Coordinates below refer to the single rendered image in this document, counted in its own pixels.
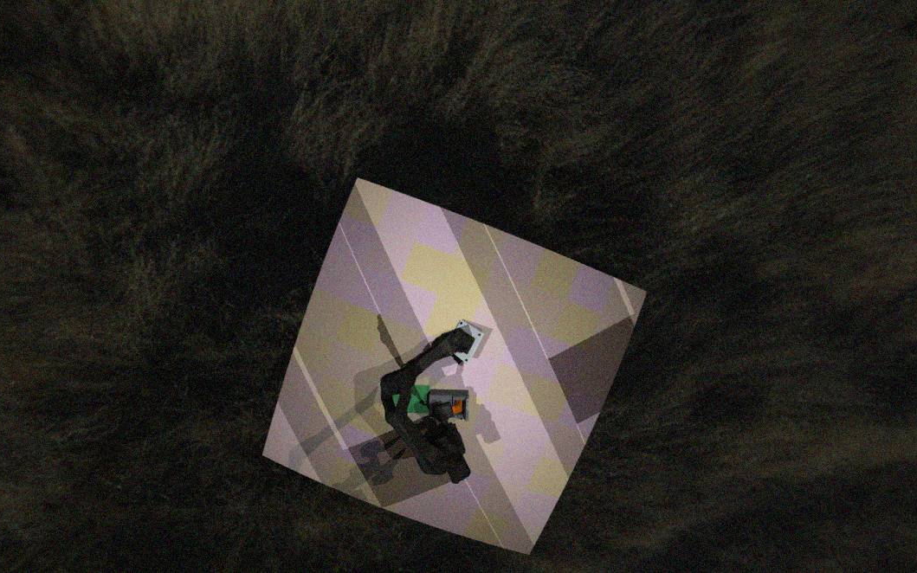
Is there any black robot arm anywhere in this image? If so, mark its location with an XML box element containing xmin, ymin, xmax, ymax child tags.
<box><xmin>380</xmin><ymin>328</ymin><xmax>475</xmax><ymax>484</ymax></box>

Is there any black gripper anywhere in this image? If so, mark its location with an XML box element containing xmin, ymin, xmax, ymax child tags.
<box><xmin>432</xmin><ymin>402</ymin><xmax>465</xmax><ymax>455</ymax></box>

